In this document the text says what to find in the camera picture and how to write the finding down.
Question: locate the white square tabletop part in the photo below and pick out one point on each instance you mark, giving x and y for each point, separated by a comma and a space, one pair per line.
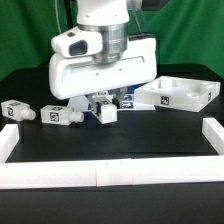
178, 93

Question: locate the black camera pole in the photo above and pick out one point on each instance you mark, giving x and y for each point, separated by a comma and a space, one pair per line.
68, 12

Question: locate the white U-shaped fence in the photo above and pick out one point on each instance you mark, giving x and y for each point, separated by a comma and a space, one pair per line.
98, 173

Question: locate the white sheet with blue tags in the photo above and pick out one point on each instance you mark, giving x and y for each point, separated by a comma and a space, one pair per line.
133, 104

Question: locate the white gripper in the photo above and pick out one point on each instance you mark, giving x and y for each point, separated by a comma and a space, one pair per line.
73, 70

